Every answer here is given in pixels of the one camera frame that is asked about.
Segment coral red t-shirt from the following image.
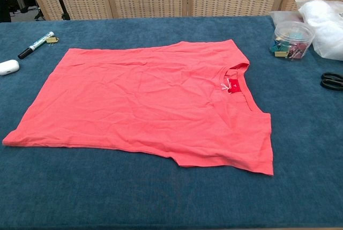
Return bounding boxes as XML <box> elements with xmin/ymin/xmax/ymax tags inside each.
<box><xmin>2</xmin><ymin>39</ymin><xmax>274</xmax><ymax>176</ymax></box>

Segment blue carpet table mat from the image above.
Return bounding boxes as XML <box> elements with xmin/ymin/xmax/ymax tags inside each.
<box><xmin>0</xmin><ymin>15</ymin><xmax>343</xmax><ymax>228</ymax></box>

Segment clear jar of binder clips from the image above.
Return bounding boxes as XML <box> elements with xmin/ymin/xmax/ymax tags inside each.
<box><xmin>269</xmin><ymin>20</ymin><xmax>316</xmax><ymax>61</ymax></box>

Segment frosted bag with red garment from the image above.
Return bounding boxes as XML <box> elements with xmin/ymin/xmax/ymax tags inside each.
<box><xmin>269</xmin><ymin>10</ymin><xmax>306</xmax><ymax>27</ymax></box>

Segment white marker pen black cap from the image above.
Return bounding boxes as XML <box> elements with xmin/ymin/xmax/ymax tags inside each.
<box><xmin>17</xmin><ymin>31</ymin><xmax>55</xmax><ymax>60</ymax></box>

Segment white earbuds case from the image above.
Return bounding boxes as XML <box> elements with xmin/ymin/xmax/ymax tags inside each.
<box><xmin>0</xmin><ymin>60</ymin><xmax>20</xmax><ymax>76</ymax></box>

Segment white garment in plastic bag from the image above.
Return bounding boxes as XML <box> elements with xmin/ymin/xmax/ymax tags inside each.
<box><xmin>294</xmin><ymin>0</ymin><xmax>343</xmax><ymax>61</ymax></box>

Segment black-handled scissors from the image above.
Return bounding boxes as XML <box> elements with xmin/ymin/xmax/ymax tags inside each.
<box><xmin>320</xmin><ymin>72</ymin><xmax>343</xmax><ymax>91</ymax></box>

